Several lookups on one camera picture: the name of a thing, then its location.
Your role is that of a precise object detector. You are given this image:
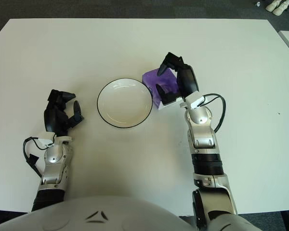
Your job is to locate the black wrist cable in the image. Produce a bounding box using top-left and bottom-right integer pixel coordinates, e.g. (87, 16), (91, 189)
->
(197, 93), (227, 133)
(23, 136), (56, 178)

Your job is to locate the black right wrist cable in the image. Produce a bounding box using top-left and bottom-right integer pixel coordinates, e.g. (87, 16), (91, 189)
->
(197, 93), (227, 133)

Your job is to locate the white shoe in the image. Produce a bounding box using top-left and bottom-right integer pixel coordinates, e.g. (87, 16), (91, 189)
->
(265, 0), (283, 12)
(273, 0), (289, 16)

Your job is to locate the purple tissue paper pack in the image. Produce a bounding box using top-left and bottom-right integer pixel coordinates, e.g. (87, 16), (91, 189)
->
(142, 68), (185, 111)

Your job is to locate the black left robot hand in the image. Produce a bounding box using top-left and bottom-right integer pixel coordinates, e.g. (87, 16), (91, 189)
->
(43, 89), (85, 137)

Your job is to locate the white plate with black rim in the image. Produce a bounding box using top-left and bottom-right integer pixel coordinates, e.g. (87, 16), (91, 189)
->
(97, 77), (153, 128)

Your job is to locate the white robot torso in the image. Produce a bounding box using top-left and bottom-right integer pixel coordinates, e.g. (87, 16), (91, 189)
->
(0, 196), (196, 231)

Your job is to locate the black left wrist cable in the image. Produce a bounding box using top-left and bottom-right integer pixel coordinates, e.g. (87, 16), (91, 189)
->
(23, 136), (56, 178)

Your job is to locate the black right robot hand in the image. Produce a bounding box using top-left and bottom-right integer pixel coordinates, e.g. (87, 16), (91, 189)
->
(157, 51), (199, 105)

